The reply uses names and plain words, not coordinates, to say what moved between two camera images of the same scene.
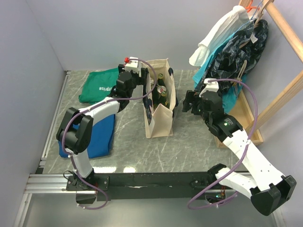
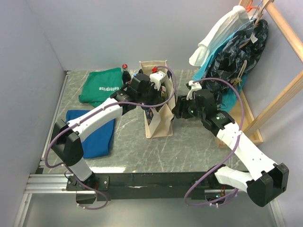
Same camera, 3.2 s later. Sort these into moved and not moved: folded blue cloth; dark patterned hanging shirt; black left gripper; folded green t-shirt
Moved: black left gripper
Not moved: folded blue cloth; dark patterned hanging shirt; folded green t-shirt
